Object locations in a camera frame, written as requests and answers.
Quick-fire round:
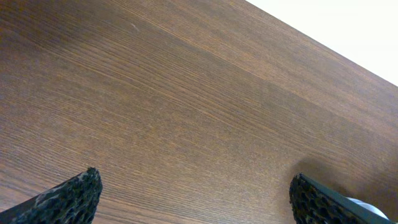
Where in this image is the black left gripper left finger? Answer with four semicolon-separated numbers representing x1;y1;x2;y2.
1;167;103;224

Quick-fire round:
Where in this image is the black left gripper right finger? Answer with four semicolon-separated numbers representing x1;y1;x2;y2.
289;173;394;224

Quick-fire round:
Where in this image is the white digital kitchen scale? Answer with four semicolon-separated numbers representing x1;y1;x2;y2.
347;197;389;220

